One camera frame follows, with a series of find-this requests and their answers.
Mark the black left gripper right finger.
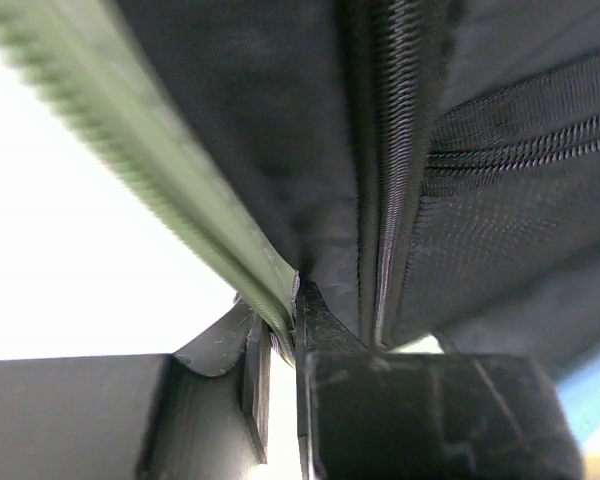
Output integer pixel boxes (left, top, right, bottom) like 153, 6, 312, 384
295, 282, 583, 479

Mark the green hard-shell suitcase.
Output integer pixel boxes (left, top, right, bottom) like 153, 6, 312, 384
0, 1, 600, 372

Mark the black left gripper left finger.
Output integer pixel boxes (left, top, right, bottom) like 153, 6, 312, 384
0, 302, 270, 479

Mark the blue and tan cloth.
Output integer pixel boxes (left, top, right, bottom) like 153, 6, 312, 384
558, 352, 600, 454

